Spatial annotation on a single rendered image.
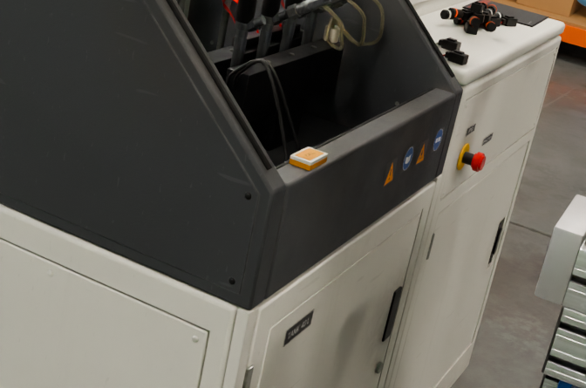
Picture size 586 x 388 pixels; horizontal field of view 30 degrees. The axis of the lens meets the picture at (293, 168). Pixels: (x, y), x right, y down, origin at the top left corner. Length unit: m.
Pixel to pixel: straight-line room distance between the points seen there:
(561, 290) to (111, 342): 0.59
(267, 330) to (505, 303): 2.06
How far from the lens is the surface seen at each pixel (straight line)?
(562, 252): 1.27
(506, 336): 3.23
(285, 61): 1.71
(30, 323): 1.56
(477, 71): 1.95
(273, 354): 1.47
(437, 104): 1.78
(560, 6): 6.97
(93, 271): 1.46
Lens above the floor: 1.43
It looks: 21 degrees down
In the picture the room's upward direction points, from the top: 12 degrees clockwise
